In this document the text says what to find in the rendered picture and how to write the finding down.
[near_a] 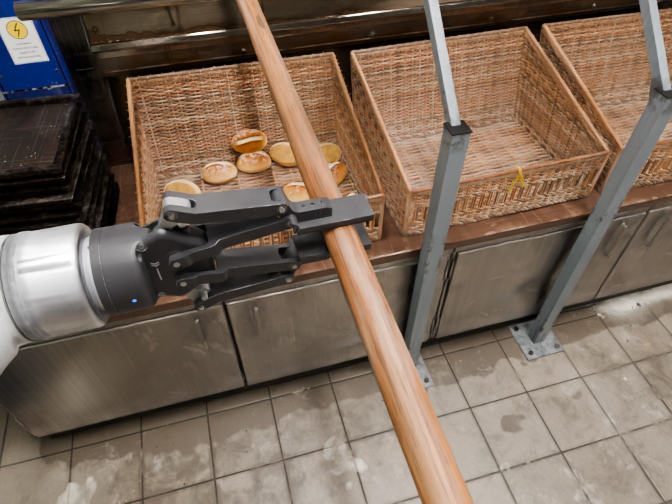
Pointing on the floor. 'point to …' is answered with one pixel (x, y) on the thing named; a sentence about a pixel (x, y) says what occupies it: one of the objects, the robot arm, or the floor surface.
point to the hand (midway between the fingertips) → (332, 227)
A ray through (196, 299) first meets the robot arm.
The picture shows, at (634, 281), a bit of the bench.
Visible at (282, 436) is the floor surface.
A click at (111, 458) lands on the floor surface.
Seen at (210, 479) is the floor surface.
